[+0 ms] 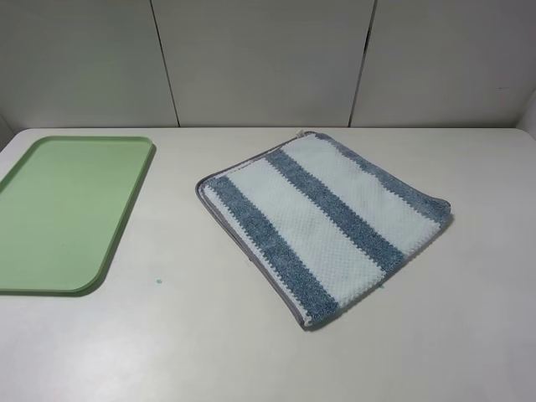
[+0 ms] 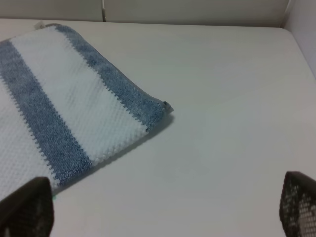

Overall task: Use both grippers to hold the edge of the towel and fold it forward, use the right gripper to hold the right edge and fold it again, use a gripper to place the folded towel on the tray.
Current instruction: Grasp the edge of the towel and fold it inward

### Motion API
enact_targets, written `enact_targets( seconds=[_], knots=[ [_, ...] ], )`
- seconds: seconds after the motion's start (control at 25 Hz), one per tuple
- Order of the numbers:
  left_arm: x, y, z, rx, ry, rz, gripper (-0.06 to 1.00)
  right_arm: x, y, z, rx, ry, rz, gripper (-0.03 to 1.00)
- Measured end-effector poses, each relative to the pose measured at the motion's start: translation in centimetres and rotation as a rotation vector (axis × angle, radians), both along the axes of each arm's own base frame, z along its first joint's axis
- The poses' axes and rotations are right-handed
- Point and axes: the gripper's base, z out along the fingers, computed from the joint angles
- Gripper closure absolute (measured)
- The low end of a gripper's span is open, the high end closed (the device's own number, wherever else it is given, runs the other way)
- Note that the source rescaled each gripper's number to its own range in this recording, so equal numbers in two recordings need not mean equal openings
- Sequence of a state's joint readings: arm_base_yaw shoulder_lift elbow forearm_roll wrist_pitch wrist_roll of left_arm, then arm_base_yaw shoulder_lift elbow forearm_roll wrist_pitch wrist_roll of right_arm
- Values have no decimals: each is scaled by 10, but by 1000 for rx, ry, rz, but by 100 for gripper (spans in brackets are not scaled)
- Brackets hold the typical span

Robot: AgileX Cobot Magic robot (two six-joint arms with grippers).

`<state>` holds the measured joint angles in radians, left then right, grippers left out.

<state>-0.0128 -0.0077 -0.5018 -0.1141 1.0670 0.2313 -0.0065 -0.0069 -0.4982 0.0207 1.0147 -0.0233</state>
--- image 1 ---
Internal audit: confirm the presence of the green plastic tray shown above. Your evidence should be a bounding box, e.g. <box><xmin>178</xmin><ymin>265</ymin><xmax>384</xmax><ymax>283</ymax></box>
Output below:
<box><xmin>1</xmin><ymin>136</ymin><xmax>156</xmax><ymax>296</ymax></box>

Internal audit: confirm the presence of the blue white striped towel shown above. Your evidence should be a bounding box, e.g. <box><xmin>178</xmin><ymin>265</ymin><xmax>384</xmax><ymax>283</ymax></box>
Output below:
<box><xmin>195</xmin><ymin>131</ymin><xmax>452</xmax><ymax>329</ymax></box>

